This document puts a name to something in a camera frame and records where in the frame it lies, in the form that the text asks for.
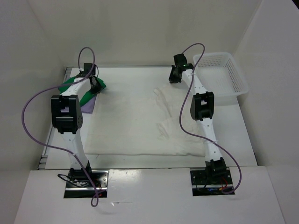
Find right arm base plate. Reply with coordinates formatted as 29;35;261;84
190;168;234;196

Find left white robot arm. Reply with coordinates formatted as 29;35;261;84
51;75;106;187

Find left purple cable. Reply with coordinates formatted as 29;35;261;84
21;47;101;208

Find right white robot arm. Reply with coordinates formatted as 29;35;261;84
169;64;227;183

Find purple t shirt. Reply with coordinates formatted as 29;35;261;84
81;96;96;114

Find green t shirt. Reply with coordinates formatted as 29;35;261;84
58;75;106;107

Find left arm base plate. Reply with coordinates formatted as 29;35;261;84
58;170;109;199

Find white t shirt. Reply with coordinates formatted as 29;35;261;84
84;84;206;157

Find white plastic basket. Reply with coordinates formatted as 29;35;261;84
193;52;249;105

